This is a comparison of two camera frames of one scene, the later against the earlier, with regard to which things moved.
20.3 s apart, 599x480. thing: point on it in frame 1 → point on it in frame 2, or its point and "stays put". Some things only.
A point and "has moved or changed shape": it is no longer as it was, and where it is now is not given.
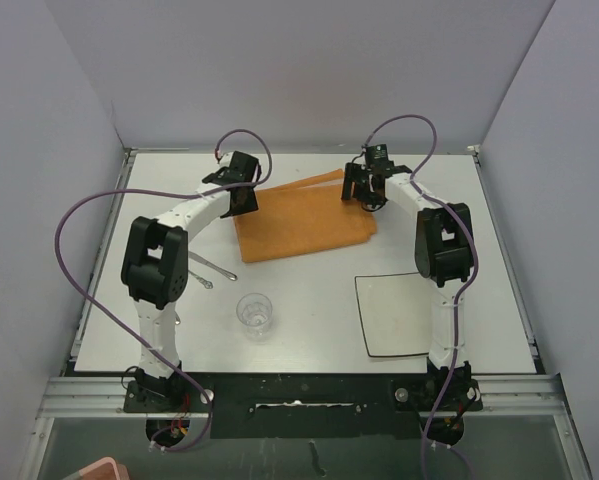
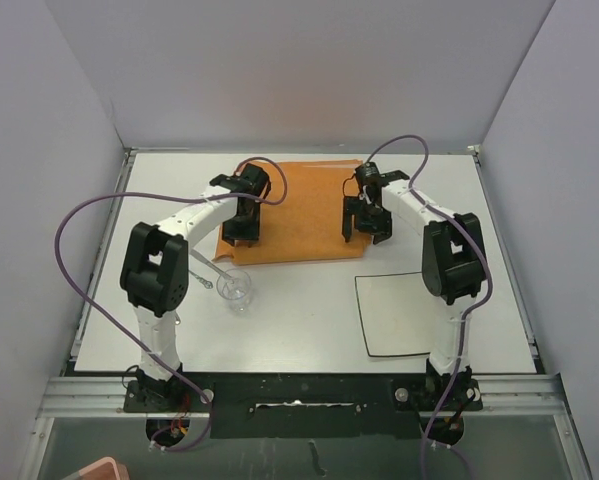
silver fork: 207,284 stays put
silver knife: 227,273 stays put
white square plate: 395,312 stays put
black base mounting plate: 321,406 stays put
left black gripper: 247,206 → 248,233
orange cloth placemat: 302,217 has moved or changed shape
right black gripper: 354,174 → 380,230
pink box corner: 105,468 stays put
